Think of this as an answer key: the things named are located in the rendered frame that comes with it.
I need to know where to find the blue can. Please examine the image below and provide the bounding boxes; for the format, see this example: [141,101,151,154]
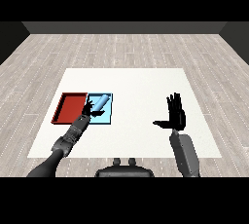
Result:
[93,93,110,112]

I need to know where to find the red shallow open box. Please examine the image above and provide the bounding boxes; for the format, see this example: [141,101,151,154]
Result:
[51,92,89,126]

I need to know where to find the dark grey robot body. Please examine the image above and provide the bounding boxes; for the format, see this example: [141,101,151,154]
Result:
[94,158,156,178]

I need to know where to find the light blue shallow open box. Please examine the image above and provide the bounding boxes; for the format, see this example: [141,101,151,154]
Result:
[85,93,114,126]

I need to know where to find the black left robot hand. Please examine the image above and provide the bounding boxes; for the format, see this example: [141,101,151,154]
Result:
[81,99,106,118]

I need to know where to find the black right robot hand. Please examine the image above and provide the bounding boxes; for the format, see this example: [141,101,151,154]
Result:
[152,92,188,131]

